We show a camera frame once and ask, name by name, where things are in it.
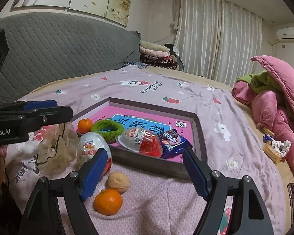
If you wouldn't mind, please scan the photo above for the shallow grey cardboard box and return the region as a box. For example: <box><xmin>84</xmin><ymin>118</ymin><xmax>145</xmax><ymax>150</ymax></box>
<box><xmin>72</xmin><ymin>97</ymin><xmax>208</xmax><ymax>179</ymax></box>

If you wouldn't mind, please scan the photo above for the pink quilted duvet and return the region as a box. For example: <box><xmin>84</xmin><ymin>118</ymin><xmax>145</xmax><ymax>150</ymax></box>
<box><xmin>232</xmin><ymin>55</ymin><xmax>294</xmax><ymax>175</ymax></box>

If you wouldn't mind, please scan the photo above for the blue Oreo cookie packet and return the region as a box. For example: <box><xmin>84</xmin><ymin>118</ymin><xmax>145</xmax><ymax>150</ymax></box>
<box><xmin>158</xmin><ymin>129</ymin><xmax>193</xmax><ymax>159</ymax></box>

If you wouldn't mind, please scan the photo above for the wrapped biscuit packet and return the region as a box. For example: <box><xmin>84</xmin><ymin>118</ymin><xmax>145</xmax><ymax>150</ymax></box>
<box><xmin>262</xmin><ymin>127</ymin><xmax>282</xmax><ymax>164</ymax></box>

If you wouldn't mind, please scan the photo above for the orange tangerine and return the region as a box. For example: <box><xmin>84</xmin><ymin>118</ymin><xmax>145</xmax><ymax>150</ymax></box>
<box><xmin>77</xmin><ymin>118</ymin><xmax>93</xmax><ymax>134</ymax></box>
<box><xmin>93</xmin><ymin>188</ymin><xmax>123</xmax><ymax>216</ymax></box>

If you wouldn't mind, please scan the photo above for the white floral scrunchie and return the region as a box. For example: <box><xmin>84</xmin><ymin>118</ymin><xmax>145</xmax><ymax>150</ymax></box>
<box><xmin>271</xmin><ymin>139</ymin><xmax>292</xmax><ymax>158</ymax></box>

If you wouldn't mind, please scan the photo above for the grey quilted headboard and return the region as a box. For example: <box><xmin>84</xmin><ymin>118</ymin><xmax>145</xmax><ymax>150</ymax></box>
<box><xmin>0</xmin><ymin>12</ymin><xmax>141</xmax><ymax>105</ymax></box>

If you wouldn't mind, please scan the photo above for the blue white surprise egg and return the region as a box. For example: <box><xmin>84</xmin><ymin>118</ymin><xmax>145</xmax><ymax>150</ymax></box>
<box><xmin>77</xmin><ymin>132</ymin><xmax>112</xmax><ymax>176</ymax></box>

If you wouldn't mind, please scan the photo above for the green fuzzy ring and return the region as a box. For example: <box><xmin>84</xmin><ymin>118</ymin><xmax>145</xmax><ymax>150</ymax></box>
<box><xmin>90</xmin><ymin>118</ymin><xmax>125</xmax><ymax>143</ymax></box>

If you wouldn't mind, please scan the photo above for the white air conditioner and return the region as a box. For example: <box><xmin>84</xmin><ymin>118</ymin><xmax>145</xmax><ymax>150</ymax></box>
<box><xmin>268</xmin><ymin>27</ymin><xmax>294</xmax><ymax>46</ymax></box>

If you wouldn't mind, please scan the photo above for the white striped curtain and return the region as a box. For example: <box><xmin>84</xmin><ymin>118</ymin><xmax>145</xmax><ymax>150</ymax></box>
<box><xmin>171</xmin><ymin>0</ymin><xmax>263</xmax><ymax>86</ymax></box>

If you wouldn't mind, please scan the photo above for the brown walnut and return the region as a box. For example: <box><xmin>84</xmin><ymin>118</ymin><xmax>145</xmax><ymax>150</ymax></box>
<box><xmin>107</xmin><ymin>172</ymin><xmax>131</xmax><ymax>194</ymax></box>

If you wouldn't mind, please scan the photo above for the green blanket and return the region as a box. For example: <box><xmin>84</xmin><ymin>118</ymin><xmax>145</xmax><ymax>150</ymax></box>
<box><xmin>236</xmin><ymin>71</ymin><xmax>283</xmax><ymax>94</ymax></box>

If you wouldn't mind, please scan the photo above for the beige mesh drawstring bag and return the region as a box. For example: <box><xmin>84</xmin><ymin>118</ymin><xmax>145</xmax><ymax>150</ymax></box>
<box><xmin>32</xmin><ymin>123</ymin><xmax>78</xmax><ymax>176</ymax></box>

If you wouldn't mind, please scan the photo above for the small blue snack wrapper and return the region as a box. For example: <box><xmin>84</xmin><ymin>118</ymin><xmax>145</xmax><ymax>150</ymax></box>
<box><xmin>263</xmin><ymin>134</ymin><xmax>274</xmax><ymax>144</ymax></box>

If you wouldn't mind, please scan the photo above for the red white surprise egg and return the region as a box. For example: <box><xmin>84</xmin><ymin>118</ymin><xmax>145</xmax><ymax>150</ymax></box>
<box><xmin>117</xmin><ymin>127</ymin><xmax>163</xmax><ymax>158</ymax></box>

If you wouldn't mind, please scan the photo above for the stack of folded blankets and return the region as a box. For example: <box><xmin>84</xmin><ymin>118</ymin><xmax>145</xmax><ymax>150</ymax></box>
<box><xmin>139</xmin><ymin>40</ymin><xmax>179</xmax><ymax>70</ymax></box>

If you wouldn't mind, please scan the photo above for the pink strawberry print bedsheet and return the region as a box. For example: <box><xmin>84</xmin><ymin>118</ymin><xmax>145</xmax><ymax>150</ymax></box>
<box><xmin>5</xmin><ymin>64</ymin><xmax>287</xmax><ymax>235</ymax></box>

